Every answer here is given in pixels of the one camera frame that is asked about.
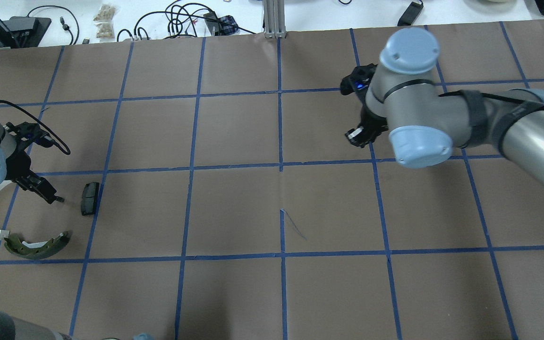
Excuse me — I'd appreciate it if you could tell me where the olive metal brake shoe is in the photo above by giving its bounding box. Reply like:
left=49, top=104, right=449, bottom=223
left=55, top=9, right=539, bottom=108
left=3, top=231, right=71, bottom=261

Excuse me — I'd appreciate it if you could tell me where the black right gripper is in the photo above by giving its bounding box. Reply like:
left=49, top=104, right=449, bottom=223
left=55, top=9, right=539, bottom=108
left=345, top=106, right=388, bottom=148

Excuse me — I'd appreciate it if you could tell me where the black power adapter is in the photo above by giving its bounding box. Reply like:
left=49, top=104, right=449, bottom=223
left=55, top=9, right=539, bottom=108
left=397, top=0, right=425, bottom=26

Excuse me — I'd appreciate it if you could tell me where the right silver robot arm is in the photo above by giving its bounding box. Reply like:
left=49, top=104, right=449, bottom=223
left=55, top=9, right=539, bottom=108
left=340, top=26, right=544, bottom=185

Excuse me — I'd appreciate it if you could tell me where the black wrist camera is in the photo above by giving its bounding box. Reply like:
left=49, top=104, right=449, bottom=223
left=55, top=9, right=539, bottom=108
left=3, top=122, right=54, bottom=150

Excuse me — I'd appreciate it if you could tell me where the aluminium frame post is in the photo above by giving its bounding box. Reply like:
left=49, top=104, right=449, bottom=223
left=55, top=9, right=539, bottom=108
left=261, top=0, right=287, bottom=39

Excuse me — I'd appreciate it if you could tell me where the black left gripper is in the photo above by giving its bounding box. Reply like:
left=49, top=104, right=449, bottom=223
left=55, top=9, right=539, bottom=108
left=6, top=137, right=65, bottom=204

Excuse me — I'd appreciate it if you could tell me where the dark grey brake pad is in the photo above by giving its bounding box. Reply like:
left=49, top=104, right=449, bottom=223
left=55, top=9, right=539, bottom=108
left=80, top=182, right=100, bottom=216

